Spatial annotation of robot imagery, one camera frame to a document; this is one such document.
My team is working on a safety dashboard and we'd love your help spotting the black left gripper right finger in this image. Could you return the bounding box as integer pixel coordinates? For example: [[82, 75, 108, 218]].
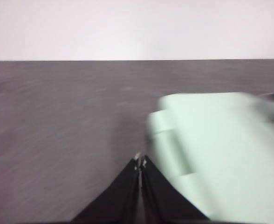
[[140, 154, 210, 224]]

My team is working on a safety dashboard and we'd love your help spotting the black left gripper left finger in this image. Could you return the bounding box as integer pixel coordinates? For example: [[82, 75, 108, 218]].
[[70, 153, 141, 224]]

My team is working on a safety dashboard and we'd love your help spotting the silver griddle lid handle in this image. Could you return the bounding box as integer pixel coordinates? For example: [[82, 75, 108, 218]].
[[253, 92, 274, 124]]

